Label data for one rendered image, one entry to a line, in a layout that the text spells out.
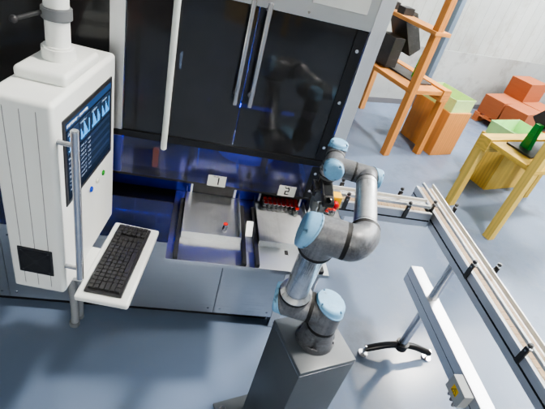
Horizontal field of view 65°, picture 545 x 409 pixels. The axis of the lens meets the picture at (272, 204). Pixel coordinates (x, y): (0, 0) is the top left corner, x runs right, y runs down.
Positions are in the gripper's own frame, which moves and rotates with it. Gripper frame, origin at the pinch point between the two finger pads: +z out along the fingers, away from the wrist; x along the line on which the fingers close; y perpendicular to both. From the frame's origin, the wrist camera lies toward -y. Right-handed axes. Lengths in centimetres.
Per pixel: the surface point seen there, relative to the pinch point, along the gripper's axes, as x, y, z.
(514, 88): -445, 494, 52
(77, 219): 87, -28, -7
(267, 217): 14.1, 22.7, 21.4
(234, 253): 30.6, -5.1, 21.6
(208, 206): 43, 26, 21
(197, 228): 47, 8, 21
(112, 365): 79, -5, 110
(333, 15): 10, 28, -73
